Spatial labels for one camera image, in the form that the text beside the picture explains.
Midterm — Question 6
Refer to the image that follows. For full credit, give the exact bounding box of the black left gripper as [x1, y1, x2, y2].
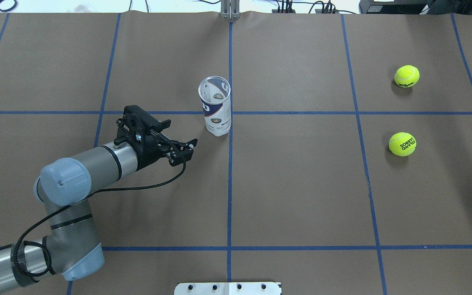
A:
[131, 132, 198, 170]

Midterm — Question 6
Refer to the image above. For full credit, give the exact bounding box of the clear tennis ball can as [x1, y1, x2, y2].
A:
[198, 75, 232, 137]

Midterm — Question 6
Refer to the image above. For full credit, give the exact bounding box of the Roland Garros tennis ball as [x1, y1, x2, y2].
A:
[388, 132, 417, 157]

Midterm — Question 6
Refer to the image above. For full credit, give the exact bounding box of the Wilson tennis ball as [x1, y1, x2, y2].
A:
[394, 65, 420, 88]

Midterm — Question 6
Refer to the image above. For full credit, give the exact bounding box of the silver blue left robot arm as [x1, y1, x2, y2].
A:
[0, 130, 198, 294]

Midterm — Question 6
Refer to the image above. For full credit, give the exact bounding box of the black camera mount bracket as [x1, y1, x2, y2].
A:
[113, 105, 172, 146]

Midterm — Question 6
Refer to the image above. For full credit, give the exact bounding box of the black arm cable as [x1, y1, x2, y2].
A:
[0, 160, 187, 283]

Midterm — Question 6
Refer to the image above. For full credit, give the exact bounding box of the aluminium frame post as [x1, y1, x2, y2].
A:
[220, 0, 241, 20]

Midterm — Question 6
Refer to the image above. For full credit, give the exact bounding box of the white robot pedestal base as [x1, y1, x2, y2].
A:
[174, 281, 283, 295]

